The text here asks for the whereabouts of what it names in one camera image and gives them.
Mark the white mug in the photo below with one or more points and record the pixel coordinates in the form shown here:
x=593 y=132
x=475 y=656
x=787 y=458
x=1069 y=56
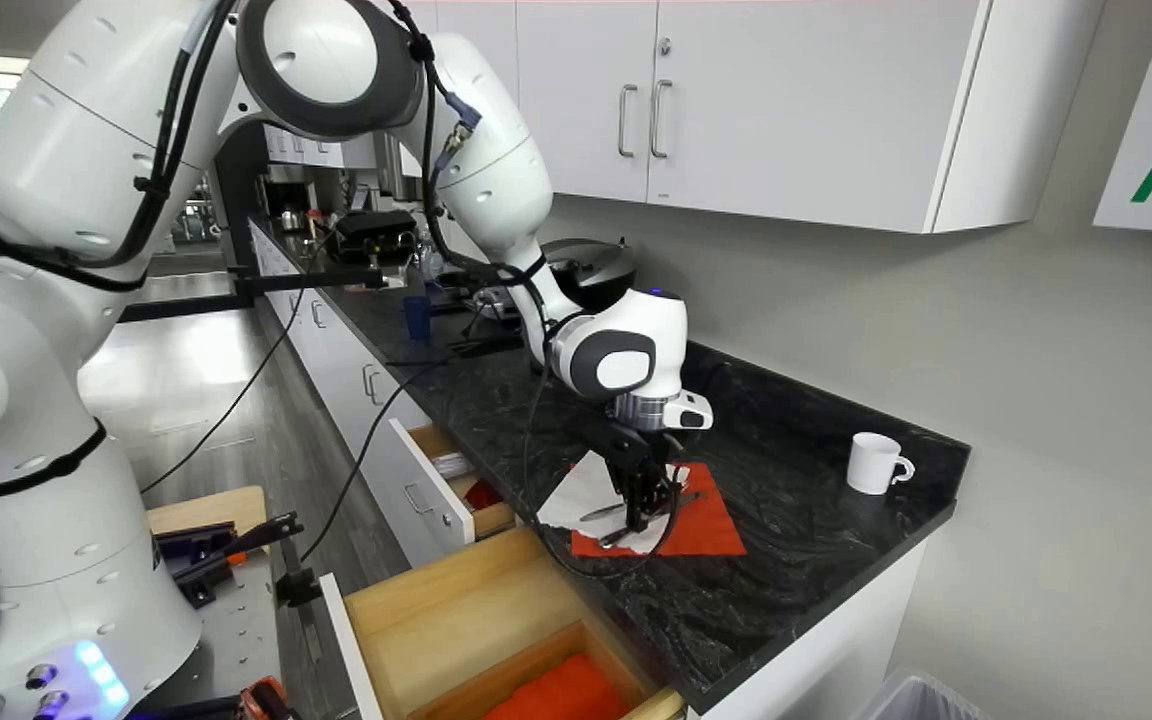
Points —
x=873 y=464

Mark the trash bin with plastic bag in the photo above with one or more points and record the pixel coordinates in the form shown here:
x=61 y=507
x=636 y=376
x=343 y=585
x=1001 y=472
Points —
x=922 y=700

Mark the white wall cabinet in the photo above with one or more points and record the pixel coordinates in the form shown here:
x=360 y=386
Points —
x=791 y=105

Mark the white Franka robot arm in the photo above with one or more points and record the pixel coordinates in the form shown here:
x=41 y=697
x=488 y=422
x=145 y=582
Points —
x=81 y=305

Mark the wooden board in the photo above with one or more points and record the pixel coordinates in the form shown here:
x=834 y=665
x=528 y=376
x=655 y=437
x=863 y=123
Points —
x=211 y=507

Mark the large open wooden drawer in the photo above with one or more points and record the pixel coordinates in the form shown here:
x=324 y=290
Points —
x=468 y=627

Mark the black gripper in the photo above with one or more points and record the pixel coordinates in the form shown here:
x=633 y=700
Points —
x=636 y=453

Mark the small open wooden drawer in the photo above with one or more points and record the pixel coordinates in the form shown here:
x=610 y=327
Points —
x=436 y=487

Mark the white base cabinet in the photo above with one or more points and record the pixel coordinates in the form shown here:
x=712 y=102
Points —
x=816 y=655

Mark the black orange clamp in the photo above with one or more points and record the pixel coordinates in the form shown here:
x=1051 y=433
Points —
x=221 y=547

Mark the black silver coffee machine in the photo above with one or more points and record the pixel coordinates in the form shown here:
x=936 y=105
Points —
x=369 y=232

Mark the white paper napkin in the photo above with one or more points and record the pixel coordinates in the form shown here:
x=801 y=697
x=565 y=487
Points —
x=578 y=497

